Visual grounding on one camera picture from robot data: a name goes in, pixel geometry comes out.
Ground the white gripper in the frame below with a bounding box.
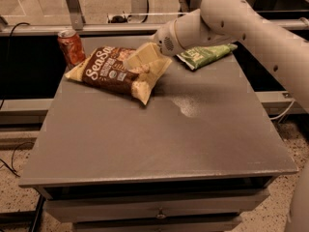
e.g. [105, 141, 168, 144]
[123, 20, 181, 74]

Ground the brown sea salt chip bag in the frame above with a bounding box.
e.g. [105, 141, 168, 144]
[65, 46, 168, 105]

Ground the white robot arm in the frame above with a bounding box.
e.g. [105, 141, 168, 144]
[150, 0, 309, 112]

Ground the green chip bag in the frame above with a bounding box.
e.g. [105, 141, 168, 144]
[177, 43, 238, 71]

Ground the red coke can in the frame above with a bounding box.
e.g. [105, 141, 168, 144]
[58, 29, 86, 69]

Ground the white power strip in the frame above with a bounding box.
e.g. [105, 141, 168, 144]
[107, 14, 130, 24]

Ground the grey cabinet drawer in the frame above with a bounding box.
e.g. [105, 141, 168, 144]
[44, 188, 269, 232]

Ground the metal railing frame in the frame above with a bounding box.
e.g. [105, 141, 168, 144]
[0, 0, 309, 37]

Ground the white cable at right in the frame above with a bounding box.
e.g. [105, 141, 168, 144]
[269, 99, 296, 122]

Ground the black cable on floor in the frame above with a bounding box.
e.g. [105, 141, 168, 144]
[0, 22, 37, 178]

